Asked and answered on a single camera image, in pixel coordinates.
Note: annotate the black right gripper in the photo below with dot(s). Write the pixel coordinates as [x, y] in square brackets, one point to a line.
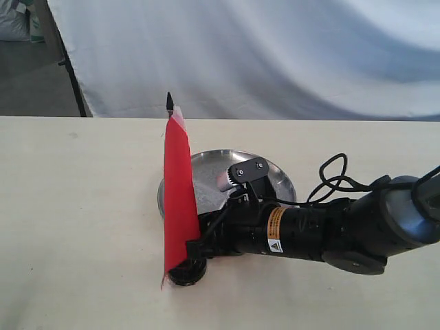
[268, 229]

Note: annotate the red cloth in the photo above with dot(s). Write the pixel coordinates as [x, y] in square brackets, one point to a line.
[181, 223]

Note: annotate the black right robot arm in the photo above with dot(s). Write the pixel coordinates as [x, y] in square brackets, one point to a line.
[393, 216]

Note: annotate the round steel plate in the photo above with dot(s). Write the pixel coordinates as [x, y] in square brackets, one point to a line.
[206, 166]

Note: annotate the white backdrop cloth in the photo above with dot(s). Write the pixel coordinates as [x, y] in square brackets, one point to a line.
[323, 60]

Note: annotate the black backdrop stand pole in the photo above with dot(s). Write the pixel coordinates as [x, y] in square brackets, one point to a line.
[65, 62]

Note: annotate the white sacks in background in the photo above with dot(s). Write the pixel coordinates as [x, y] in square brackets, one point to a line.
[19, 22]

